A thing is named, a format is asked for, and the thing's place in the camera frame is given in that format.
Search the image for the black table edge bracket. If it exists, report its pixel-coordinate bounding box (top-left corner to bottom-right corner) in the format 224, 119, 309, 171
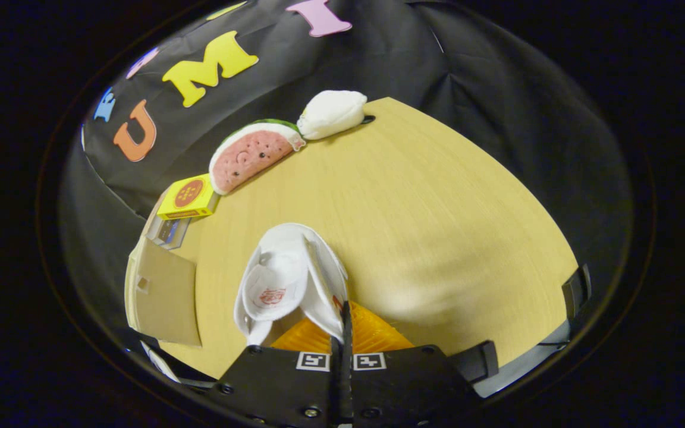
450, 340, 499, 385
561, 264, 592, 323

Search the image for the white plush toy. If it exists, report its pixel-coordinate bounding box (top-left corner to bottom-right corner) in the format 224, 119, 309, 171
297, 90, 369, 141

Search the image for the watermelon slice plush toy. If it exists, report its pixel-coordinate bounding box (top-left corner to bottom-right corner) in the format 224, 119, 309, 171
209, 119, 307, 196

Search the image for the yellow book with red circle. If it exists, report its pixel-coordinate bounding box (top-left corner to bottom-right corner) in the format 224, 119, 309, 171
157, 174, 222, 221

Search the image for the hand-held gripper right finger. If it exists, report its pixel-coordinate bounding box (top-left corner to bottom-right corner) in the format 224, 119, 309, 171
345, 301, 477, 427

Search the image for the white canvas shoe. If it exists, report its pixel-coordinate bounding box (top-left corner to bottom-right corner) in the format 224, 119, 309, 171
234, 223, 350, 347

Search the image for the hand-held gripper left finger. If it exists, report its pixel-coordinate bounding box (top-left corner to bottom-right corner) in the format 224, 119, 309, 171
209, 300, 345, 427

